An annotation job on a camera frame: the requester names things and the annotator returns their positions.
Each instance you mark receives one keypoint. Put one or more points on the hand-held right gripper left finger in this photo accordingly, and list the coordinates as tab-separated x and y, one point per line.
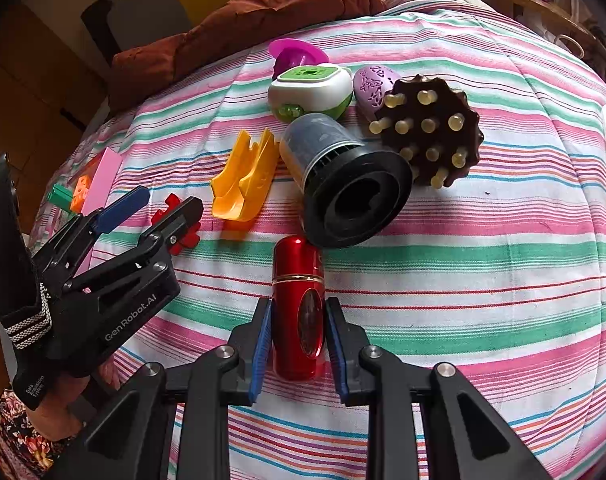
260	355

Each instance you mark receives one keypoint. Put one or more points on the striped bedsheet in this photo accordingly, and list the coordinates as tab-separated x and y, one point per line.
483	285

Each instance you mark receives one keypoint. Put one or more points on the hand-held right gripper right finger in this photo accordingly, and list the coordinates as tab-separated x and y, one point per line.
337	360

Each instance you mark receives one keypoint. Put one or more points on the brown scalp massage brush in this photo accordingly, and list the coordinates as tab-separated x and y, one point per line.
408	102

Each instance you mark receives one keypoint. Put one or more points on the grey cylinder with black flange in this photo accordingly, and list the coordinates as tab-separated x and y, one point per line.
353	195

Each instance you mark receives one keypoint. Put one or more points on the red metallic bottle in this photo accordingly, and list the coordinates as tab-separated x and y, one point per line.
298	280

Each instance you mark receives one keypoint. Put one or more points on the green white plug-in device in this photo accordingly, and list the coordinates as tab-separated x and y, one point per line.
308	95

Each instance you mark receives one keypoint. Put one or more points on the orange toy block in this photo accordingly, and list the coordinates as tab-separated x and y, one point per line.
82	192

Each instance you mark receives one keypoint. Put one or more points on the brown quilt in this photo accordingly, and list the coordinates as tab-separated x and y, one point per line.
233	25

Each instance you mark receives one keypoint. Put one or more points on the pink box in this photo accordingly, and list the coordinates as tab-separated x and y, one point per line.
105	175

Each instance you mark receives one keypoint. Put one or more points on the black chair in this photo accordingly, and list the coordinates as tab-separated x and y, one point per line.
100	25

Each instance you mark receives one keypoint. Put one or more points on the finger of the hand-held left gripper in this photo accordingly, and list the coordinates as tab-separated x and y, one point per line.
180	215
123	208

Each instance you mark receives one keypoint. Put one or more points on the green toy block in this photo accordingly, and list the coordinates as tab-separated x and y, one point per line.
60	195

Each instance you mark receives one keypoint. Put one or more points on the person's left forearm floral sleeve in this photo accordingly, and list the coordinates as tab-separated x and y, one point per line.
13	430

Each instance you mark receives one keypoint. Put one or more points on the magenta plastic cup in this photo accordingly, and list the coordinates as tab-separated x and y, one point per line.
293	52

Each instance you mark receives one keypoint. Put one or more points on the wooden wardrobe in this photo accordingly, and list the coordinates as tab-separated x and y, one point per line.
33	85

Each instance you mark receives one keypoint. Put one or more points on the purple perforated egg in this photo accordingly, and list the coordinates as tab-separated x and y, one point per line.
370	87

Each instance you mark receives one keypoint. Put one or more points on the yellow plastic holder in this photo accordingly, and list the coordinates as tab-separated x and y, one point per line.
243	185

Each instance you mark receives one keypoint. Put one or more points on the person's left hand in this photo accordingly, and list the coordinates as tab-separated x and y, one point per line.
63	410

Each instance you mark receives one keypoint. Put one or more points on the red toy gear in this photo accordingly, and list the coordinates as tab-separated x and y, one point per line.
185	241

